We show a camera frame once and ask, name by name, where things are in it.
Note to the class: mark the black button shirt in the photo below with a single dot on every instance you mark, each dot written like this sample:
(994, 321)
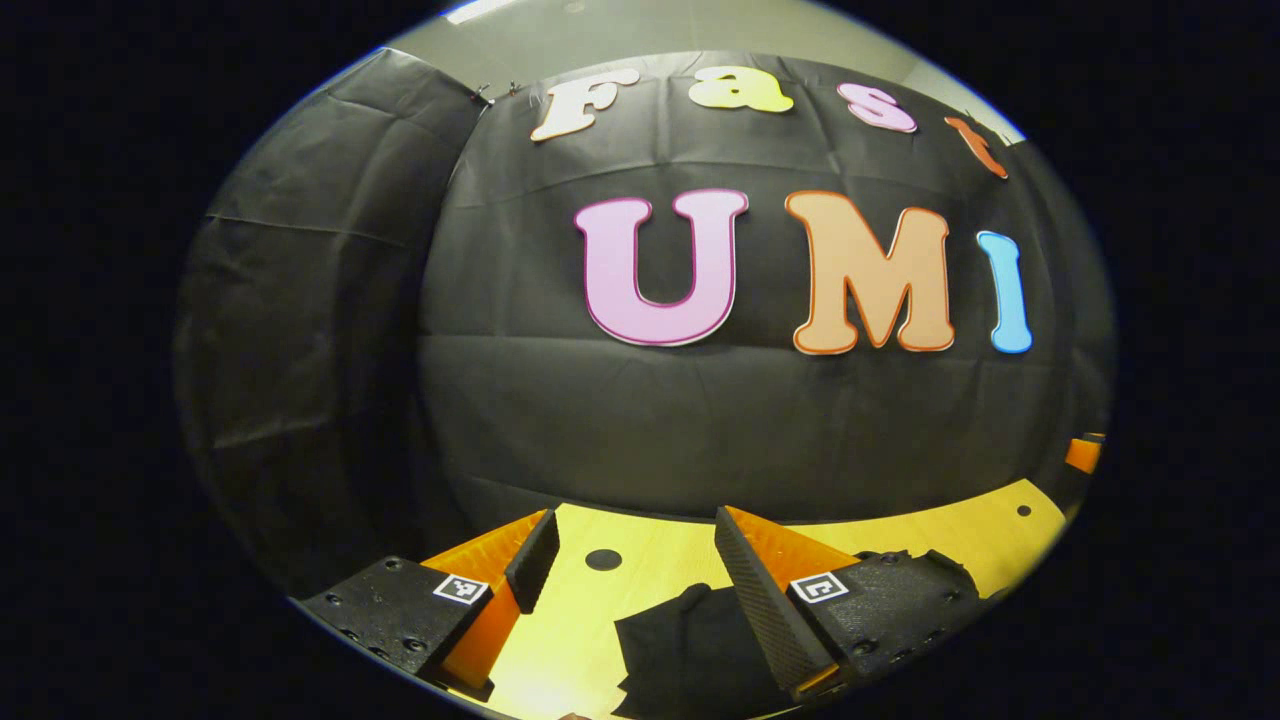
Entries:
(680, 650)

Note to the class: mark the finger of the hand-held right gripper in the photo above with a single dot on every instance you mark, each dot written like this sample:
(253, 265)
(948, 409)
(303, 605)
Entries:
(1083, 455)

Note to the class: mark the black backdrop cloth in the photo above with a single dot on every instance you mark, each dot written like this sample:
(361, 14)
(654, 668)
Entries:
(600, 430)

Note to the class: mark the ceiling light panel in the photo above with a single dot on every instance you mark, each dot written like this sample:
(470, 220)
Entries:
(480, 10)

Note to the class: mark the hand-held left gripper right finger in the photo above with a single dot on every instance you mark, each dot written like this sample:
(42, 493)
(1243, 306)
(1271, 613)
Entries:
(765, 600)

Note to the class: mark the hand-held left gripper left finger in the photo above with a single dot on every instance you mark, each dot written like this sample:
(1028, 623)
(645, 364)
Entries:
(533, 560)

